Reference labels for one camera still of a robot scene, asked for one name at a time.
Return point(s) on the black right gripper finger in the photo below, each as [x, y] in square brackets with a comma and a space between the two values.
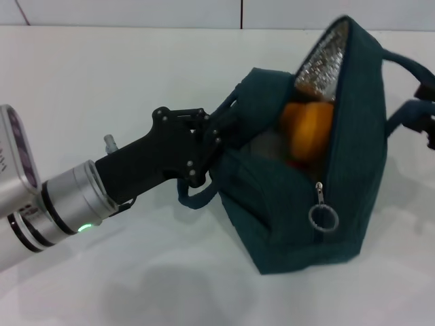
[427, 91]
[430, 134]

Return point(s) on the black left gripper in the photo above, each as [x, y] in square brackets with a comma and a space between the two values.
[159, 159]

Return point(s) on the orange yellow pear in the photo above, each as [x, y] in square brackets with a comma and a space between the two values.
[307, 130]

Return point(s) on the dark teal fabric lunch bag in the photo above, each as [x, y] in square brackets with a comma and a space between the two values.
[285, 210]

